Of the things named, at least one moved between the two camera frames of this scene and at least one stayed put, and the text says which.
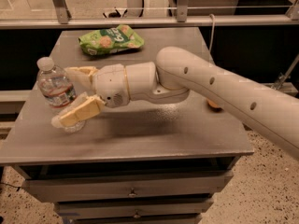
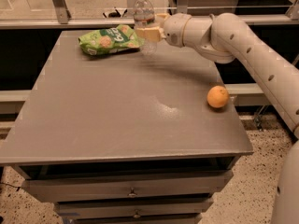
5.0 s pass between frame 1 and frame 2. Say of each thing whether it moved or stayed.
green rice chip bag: stayed
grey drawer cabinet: stayed
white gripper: moved
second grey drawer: stayed
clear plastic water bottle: moved
